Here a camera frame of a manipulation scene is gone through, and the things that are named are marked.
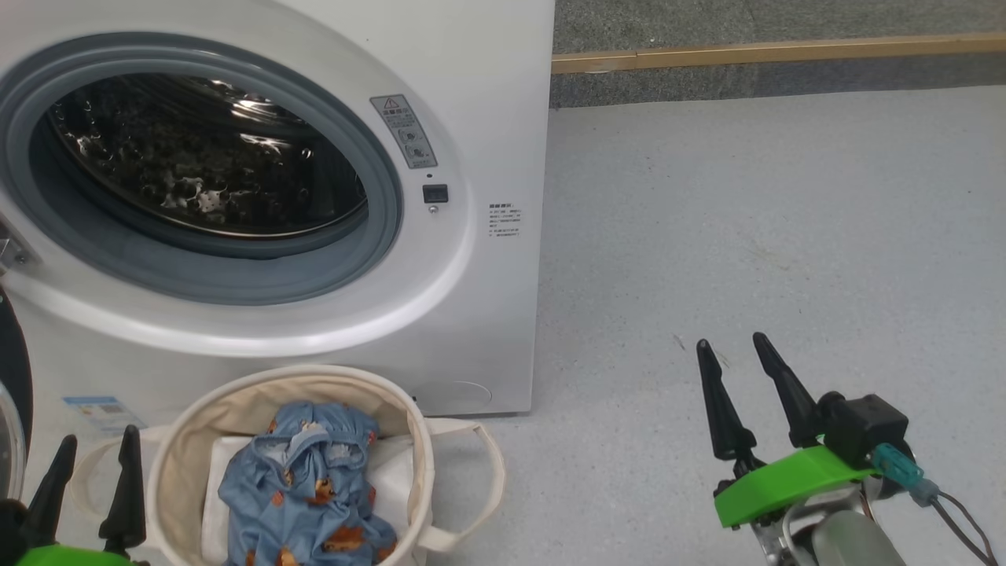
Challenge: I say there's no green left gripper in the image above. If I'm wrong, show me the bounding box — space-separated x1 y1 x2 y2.
0 425 150 566

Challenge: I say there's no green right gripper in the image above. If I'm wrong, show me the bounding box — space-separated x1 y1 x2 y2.
697 333 877 566

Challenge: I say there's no black round glass washer door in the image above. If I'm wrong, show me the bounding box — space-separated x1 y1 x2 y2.
0 287 35 504

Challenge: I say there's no blue patterned garment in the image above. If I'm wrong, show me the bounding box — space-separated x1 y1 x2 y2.
218 401 398 566

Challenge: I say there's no silver metal door hinge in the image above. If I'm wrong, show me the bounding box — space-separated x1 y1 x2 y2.
0 224 32 273

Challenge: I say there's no grey rubber door gasket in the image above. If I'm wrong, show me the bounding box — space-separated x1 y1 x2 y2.
0 33 405 306

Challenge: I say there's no white front-load washing machine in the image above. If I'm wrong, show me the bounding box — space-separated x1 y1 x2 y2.
0 0 556 433

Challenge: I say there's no cream canvas laundry basket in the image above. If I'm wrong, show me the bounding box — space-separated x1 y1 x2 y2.
71 364 506 566

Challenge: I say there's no stainless steel washing machine drum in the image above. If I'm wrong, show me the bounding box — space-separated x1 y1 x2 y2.
46 73 369 240

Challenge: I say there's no blue energy label sticker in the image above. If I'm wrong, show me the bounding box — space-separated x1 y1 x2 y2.
63 395 149 436

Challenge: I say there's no white padding sheet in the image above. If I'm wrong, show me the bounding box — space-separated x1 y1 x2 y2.
200 432 417 566

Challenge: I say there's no grey warning sticker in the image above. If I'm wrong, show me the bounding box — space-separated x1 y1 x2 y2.
370 94 438 170

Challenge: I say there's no teal plug with black cable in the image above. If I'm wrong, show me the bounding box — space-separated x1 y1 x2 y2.
871 443 1000 566

